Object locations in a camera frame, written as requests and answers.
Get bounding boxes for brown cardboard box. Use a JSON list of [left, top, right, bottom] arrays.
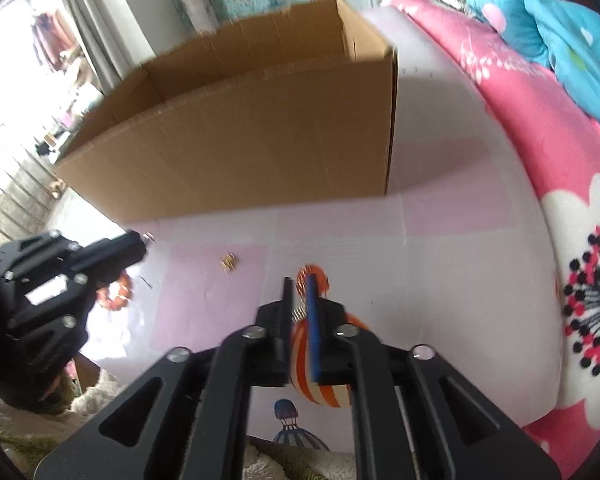
[[52, 0, 400, 223]]

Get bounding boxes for orange pink bead bracelet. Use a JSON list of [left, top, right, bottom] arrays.
[[96, 270, 133, 311]]

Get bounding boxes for pink floral blanket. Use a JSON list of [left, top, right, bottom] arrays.
[[380, 0, 600, 476]]

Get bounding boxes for blue blanket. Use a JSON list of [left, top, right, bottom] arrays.
[[465, 0, 600, 146]]

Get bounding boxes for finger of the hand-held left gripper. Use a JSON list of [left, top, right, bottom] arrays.
[[7, 253, 147, 332], [0, 230, 147, 282]]

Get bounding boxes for grey curtain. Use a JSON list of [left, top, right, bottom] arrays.
[[50, 0, 181, 96]]

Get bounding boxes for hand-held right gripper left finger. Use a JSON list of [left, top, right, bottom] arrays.
[[34, 276, 295, 480]]

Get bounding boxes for white paper roll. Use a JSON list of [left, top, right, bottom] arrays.
[[177, 0, 221, 36]]

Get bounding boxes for hanging clothes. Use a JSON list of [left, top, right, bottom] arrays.
[[27, 10, 81, 68]]

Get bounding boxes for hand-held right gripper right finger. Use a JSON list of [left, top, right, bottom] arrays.
[[304, 274, 563, 480]]

